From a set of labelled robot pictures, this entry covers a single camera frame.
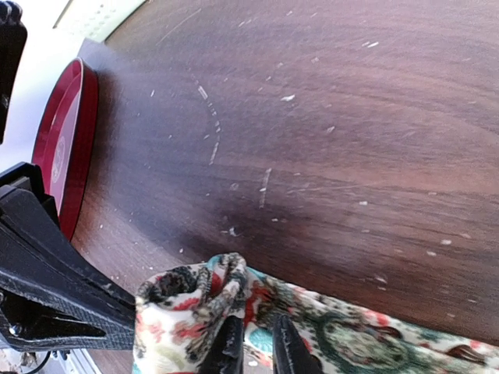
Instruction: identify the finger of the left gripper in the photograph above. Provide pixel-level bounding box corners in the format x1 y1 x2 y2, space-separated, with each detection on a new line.
1 272 135 351

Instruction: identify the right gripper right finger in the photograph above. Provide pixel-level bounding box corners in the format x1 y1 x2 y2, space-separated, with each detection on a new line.
272 315 323 374

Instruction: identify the pale green plastic basket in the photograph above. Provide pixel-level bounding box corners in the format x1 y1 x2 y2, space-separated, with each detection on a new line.
53 0 145 43

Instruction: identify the red round tray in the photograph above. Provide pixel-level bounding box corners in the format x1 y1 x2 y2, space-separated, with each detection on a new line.
32 58 99 239

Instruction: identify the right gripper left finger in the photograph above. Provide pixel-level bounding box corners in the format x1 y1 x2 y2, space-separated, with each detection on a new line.
198 316 244 374

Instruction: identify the patterned paisley necktie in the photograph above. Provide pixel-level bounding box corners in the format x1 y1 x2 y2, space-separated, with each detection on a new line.
133 252 498 373

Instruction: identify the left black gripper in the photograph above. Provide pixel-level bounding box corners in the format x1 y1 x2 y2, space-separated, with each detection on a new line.
1 162 135 323

